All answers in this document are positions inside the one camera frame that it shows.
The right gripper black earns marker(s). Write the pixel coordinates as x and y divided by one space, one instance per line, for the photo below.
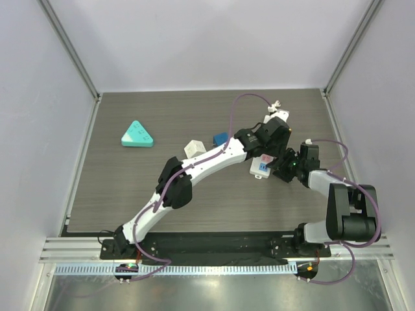
284 169

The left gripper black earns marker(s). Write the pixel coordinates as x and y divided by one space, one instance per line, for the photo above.
281 146

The small pink cube plug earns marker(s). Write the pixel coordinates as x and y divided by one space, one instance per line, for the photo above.
266 159

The blue cube socket plug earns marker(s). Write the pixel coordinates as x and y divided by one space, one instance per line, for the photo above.
220 139

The white cube socket plug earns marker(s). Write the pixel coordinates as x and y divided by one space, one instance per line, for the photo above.
194 148

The teal triangular socket base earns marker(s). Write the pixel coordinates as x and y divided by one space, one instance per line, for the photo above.
137 136

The white power strip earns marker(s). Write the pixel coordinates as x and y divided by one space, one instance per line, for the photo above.
258 169

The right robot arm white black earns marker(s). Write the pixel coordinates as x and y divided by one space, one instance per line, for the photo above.
351 215

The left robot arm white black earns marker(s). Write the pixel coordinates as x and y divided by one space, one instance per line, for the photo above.
177 179

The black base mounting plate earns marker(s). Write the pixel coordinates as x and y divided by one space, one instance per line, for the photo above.
209 248

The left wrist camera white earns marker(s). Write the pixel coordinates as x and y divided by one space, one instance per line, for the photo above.
274 110

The white slotted cable duct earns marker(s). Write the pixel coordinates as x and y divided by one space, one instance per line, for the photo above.
136 270

